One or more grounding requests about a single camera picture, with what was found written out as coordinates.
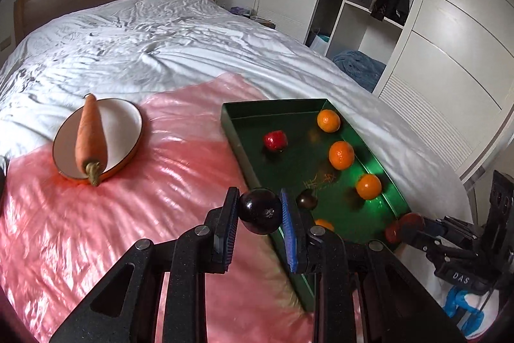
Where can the person's right hand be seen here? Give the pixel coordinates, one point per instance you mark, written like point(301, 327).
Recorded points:
point(455, 303)

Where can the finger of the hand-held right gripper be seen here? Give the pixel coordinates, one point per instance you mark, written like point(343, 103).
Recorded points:
point(417, 237)
point(445, 227)

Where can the green metal tray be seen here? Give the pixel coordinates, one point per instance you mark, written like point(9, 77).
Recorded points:
point(297, 166)

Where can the orange-rimmed white dish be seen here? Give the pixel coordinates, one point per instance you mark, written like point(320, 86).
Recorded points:
point(120, 126)

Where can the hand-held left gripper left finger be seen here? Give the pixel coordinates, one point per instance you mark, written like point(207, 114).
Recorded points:
point(229, 230)

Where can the dark purple plum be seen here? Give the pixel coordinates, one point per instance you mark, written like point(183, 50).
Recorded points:
point(307, 201)
point(259, 210)

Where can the red apple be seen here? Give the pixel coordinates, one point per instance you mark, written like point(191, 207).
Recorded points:
point(401, 224)
point(275, 140)

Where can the small purple object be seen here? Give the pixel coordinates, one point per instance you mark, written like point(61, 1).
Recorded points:
point(241, 10)

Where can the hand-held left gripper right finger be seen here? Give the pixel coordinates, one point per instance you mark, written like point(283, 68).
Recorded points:
point(290, 234)

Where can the carrot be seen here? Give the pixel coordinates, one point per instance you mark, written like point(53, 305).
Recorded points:
point(90, 134)

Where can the beige wall switch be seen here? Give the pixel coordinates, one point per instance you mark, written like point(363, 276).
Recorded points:
point(5, 43)

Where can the white plastic bag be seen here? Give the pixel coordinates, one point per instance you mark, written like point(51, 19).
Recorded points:
point(321, 45)

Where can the white wardrobe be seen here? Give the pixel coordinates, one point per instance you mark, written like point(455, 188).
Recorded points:
point(449, 45)

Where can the blue folded blanket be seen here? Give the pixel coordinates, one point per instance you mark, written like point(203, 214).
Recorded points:
point(359, 67)

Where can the orange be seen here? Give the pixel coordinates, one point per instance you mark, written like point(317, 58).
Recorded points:
point(324, 224)
point(341, 155)
point(328, 120)
point(368, 186)

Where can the pink plastic sheet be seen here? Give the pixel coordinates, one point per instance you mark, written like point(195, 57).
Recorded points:
point(160, 182)

